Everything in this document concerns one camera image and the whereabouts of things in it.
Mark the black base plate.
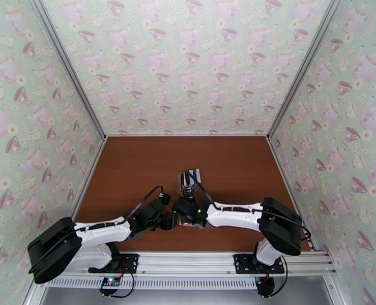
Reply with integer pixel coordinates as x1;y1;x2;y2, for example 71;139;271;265
89;254;140;273
233;254;285;275

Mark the black controller with orange wires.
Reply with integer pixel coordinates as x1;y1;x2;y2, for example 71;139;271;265
254;277;276;297

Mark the thin black wire loop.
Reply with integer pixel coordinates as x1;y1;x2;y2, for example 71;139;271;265
109;271;135;298
269;256;289;297

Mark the circuit board with green light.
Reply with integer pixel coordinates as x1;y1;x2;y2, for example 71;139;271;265
100;277;122;290

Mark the clear acrylic card stand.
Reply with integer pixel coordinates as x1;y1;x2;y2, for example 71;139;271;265
177;168;204;193

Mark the aluminium frame post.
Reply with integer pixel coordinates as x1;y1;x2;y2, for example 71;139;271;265
266;0;348;141
28;0;108;140

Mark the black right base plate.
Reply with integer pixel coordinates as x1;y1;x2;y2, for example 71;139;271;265
233;254;285;275

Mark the perforated metal cable tray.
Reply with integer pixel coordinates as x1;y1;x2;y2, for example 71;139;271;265
46;275;262;290

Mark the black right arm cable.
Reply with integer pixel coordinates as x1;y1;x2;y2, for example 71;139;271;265
184;170;312;241

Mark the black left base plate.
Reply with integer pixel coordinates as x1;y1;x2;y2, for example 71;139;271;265
89;254;140;273

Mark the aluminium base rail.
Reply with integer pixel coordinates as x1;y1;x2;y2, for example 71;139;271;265
36;251;338;277

